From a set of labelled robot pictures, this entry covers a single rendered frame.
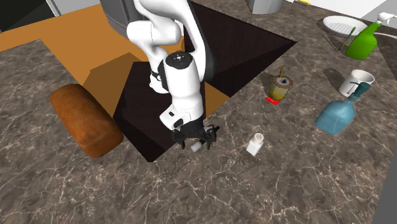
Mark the grey cylindrical pot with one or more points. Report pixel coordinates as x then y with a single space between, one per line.
266 6

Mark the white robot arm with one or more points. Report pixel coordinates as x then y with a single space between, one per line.
183 83

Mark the white salt shaker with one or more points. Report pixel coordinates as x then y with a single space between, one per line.
255 145

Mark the white ribbed dish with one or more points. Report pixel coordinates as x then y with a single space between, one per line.
342 26

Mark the brown cup with straw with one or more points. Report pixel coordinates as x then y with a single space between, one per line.
280 88

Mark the red coaster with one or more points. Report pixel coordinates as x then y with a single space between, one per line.
273 101

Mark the green pencil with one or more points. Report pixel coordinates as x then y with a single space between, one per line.
348 38

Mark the small yellow object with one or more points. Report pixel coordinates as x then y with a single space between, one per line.
303 2

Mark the grey robot stand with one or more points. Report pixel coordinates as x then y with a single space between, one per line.
116 12

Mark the blue spray bottle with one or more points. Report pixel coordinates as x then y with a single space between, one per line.
336 116

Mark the green spray bottle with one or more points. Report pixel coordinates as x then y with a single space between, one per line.
361 45

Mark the small white cylinder shaker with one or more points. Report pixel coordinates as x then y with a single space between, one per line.
196 146

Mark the brown bread loaf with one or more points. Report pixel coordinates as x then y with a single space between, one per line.
85 121

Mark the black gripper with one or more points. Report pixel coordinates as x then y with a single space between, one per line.
192 130

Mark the white mug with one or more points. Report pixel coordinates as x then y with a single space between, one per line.
352 83

